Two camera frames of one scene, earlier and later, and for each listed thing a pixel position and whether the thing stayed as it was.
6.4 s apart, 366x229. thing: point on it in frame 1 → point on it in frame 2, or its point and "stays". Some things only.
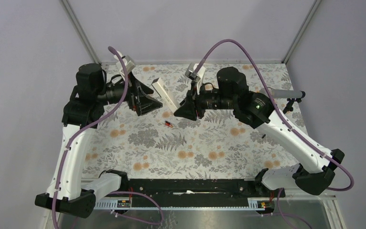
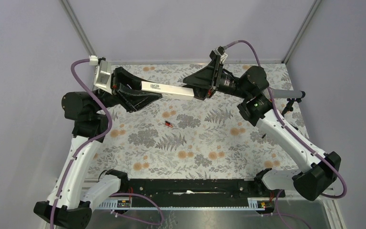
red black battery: [168, 124] stays
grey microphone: [282, 93] stays
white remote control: [164, 93] → [158, 87]
